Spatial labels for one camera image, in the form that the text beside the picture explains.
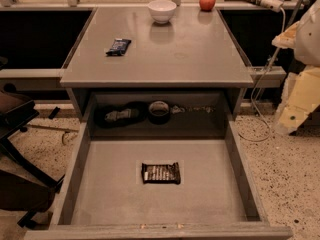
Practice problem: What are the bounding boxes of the black tape roll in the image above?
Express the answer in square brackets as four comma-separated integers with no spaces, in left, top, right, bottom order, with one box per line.
[148,101,170,125]

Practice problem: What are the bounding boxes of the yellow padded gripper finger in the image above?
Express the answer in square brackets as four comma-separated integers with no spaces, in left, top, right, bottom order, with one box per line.
[274,66,320,135]

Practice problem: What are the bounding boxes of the black cloth with grey object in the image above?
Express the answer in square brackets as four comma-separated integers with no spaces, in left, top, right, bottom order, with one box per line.
[93,101,148,129]

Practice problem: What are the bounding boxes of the open grey top drawer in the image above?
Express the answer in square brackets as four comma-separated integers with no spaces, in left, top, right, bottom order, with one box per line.
[23,91,294,240]

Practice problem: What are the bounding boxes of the dark blue snack bar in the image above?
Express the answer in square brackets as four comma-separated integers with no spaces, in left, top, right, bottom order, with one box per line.
[106,39,131,56]

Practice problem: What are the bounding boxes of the grey counter cabinet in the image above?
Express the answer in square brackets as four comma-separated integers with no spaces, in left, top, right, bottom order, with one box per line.
[59,5,255,122]

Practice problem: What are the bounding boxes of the crumpled foil piece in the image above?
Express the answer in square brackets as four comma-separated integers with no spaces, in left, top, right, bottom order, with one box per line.
[171,105,185,114]

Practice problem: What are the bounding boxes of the red apple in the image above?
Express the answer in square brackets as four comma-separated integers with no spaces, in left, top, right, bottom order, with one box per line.
[199,0,216,11]

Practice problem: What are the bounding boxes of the black office chair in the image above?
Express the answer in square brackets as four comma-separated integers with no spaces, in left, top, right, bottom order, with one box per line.
[0,56,66,229]

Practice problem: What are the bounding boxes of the white power cable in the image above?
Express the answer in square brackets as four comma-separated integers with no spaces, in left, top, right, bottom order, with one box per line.
[237,7,288,143]

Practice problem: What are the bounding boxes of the brown rxbar chocolate wrapper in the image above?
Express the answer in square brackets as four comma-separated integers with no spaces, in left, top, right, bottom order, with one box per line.
[141,162,181,185]

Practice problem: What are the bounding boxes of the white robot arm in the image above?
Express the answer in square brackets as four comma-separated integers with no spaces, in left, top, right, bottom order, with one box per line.
[272,0,320,134]

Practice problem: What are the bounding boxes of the white ceramic bowl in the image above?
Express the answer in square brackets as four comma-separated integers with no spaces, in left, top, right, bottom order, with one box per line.
[148,0,177,24]

